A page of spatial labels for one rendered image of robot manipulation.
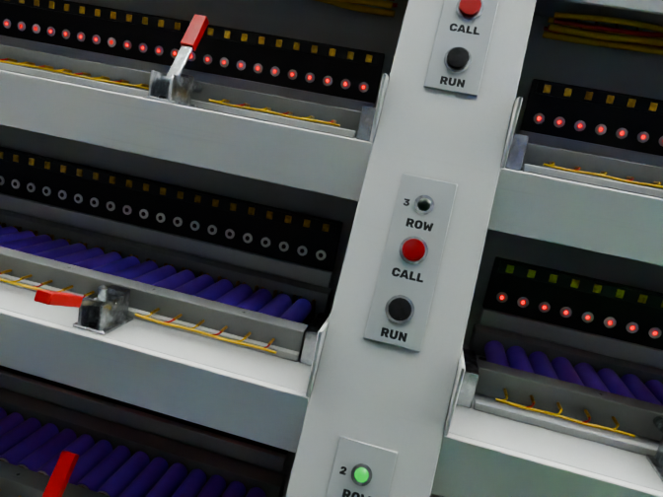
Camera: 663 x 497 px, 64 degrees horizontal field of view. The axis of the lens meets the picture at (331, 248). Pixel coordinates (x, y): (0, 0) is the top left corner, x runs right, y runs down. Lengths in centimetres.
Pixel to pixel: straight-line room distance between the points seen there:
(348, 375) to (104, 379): 19
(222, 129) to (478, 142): 20
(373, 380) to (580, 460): 15
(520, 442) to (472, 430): 3
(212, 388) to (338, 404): 9
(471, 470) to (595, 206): 20
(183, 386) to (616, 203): 34
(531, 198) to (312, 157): 16
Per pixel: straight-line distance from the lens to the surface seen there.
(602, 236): 42
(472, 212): 39
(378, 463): 39
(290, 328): 43
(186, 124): 45
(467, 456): 39
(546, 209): 41
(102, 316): 44
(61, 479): 49
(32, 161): 70
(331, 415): 38
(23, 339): 48
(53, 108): 51
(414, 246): 38
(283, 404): 39
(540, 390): 46
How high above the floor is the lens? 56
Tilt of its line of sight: 7 degrees up
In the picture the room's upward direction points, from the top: 14 degrees clockwise
